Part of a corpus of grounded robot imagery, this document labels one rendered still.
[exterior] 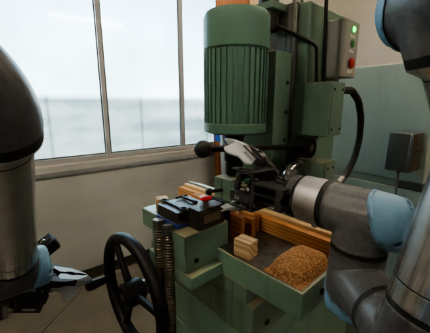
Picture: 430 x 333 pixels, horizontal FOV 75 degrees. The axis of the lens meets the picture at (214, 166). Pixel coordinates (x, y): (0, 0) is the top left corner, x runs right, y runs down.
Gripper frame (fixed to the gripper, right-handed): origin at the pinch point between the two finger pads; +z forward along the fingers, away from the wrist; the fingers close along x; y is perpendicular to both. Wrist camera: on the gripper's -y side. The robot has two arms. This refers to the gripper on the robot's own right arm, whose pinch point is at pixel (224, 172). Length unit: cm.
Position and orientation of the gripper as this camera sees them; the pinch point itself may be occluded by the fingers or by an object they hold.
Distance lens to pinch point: 62.3
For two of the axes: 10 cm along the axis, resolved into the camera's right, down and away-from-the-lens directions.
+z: -6.8, -1.7, 7.1
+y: -7.3, 1.0, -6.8
